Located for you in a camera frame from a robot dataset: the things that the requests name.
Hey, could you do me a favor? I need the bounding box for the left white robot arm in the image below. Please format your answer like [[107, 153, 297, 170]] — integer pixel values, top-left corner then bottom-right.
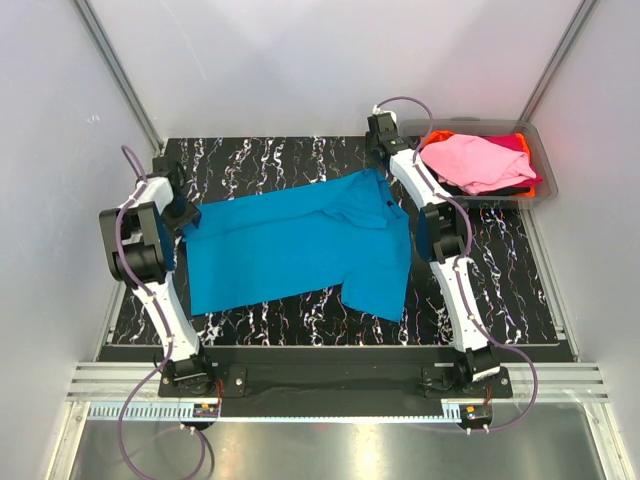
[[99, 156, 216, 396]]

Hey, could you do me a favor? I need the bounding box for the pink t shirt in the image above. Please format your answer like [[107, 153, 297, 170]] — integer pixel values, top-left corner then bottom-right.
[[417, 134, 545, 196]]

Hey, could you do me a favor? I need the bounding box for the clear plastic bin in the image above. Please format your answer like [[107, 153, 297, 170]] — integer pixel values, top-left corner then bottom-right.
[[398, 118, 559, 210]]

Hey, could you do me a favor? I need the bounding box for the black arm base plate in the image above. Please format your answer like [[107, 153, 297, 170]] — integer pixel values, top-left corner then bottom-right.
[[158, 344, 512, 400]]

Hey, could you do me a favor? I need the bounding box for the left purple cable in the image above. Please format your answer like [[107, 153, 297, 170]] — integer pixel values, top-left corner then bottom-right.
[[112, 144, 216, 477]]

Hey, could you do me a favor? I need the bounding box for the black marbled table mat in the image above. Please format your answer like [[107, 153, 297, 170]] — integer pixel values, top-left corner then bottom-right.
[[113, 135, 560, 347]]

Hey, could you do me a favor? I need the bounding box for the blue t shirt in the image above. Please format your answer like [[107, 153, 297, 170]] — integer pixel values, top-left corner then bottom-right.
[[183, 169, 412, 322]]

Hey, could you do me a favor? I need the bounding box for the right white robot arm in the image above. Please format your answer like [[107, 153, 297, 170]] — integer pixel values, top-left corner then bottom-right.
[[365, 107, 500, 397]]

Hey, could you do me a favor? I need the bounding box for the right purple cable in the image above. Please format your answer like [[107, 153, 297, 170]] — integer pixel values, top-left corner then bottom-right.
[[373, 95, 539, 432]]

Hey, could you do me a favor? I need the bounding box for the orange t shirt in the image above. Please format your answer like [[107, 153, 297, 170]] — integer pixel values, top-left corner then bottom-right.
[[419, 129, 539, 200]]

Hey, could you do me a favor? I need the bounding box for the black t shirt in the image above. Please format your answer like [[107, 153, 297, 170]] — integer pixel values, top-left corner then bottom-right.
[[438, 182, 532, 197]]

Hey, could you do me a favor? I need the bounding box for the purple cable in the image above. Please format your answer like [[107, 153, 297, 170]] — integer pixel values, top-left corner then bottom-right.
[[373, 95, 539, 432], [112, 144, 216, 477]]

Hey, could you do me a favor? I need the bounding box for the magenta t shirt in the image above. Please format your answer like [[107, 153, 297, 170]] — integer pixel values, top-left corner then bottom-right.
[[485, 133, 530, 155]]

